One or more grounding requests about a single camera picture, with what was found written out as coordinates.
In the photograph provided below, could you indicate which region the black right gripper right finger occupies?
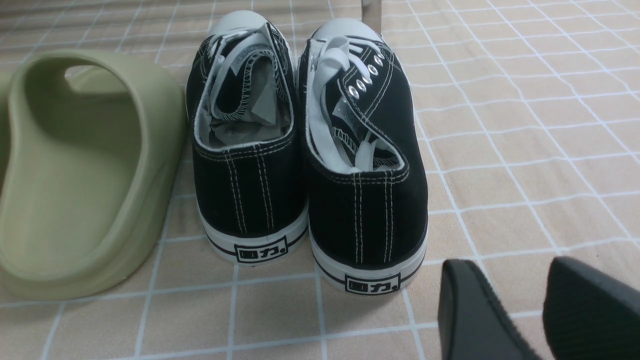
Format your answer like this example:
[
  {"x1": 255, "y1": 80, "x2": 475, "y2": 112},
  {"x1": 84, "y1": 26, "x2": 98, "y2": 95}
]
[{"x1": 542, "y1": 256, "x2": 640, "y2": 360}]

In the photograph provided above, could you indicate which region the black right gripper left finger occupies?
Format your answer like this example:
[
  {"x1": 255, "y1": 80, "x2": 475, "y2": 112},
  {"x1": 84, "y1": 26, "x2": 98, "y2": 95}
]
[{"x1": 438, "y1": 259, "x2": 540, "y2": 360}]

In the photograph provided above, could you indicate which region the black right canvas sneaker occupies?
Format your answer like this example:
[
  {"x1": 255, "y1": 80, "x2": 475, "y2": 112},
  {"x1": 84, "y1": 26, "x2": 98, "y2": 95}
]
[{"x1": 297, "y1": 18, "x2": 428, "y2": 296}]

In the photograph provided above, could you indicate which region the steel shoe rack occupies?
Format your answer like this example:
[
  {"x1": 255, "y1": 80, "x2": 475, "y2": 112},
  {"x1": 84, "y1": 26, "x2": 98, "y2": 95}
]
[{"x1": 361, "y1": 0, "x2": 383, "y2": 35}]

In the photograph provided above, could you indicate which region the black left canvas sneaker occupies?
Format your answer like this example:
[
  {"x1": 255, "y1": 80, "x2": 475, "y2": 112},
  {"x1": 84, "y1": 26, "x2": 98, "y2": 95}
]
[{"x1": 185, "y1": 10, "x2": 308, "y2": 267}]

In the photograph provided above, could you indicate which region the green right slipper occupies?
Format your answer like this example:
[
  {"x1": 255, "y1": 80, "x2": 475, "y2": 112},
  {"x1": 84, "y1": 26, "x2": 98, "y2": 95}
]
[{"x1": 1, "y1": 49, "x2": 187, "y2": 301}]

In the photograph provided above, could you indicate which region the black canvas sneaker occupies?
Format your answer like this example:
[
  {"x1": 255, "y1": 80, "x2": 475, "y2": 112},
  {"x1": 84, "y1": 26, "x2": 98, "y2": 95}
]
[
  {"x1": 185, "y1": 10, "x2": 308, "y2": 267},
  {"x1": 297, "y1": 18, "x2": 428, "y2": 296}
]

